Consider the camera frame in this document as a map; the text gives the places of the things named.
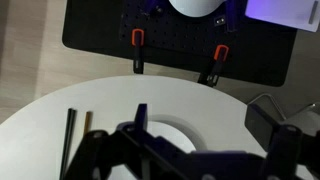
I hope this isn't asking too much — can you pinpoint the silver spoon with gold handle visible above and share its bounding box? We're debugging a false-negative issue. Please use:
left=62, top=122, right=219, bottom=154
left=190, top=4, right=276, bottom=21
left=82, top=111, right=93, bottom=136

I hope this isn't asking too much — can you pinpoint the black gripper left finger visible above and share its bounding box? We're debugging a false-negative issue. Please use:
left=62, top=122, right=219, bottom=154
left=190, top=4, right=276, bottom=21
left=63, top=103, right=191, bottom=180

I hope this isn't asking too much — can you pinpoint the white round plate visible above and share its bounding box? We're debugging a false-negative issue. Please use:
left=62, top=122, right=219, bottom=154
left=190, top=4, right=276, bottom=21
left=109, top=114, right=208, bottom=180

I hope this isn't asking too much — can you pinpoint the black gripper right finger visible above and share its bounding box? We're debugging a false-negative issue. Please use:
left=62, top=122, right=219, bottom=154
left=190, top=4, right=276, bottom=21
left=244, top=103, right=320, bottom=180

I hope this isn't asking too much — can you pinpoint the wooden chair with metal legs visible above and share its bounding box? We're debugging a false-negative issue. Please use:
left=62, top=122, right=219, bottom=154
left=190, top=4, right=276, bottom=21
left=248, top=93, right=320, bottom=134

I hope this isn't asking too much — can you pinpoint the black robot cart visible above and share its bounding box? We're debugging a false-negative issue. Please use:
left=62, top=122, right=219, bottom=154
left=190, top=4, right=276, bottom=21
left=62, top=0, right=298, bottom=88

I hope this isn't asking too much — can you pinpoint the orange and black clamp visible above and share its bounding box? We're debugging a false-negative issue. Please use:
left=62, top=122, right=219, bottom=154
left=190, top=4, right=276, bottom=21
left=130, top=28, right=146, bottom=75
left=197, top=44, right=230, bottom=88

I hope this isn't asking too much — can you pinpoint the white paper sheet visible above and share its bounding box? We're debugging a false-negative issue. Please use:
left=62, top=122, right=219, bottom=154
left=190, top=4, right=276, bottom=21
left=244, top=0, right=320, bottom=33

